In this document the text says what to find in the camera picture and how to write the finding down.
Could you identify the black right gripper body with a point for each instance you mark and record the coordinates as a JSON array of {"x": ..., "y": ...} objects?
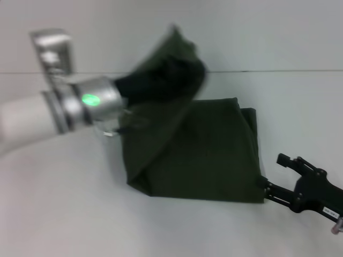
[{"x": 319, "y": 192}]

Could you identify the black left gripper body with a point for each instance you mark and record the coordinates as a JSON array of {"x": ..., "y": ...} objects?
[{"x": 139, "y": 85}]

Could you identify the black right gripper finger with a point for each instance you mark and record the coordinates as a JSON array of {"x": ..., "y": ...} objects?
[
  {"x": 278, "y": 194},
  {"x": 297, "y": 164}
]

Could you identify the dark green t-shirt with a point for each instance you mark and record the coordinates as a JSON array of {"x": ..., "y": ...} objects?
[{"x": 203, "y": 155}]

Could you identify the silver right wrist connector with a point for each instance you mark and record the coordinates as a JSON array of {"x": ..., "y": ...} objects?
[{"x": 338, "y": 226}]

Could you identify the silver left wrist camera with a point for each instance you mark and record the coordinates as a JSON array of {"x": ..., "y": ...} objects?
[{"x": 53, "y": 53}]

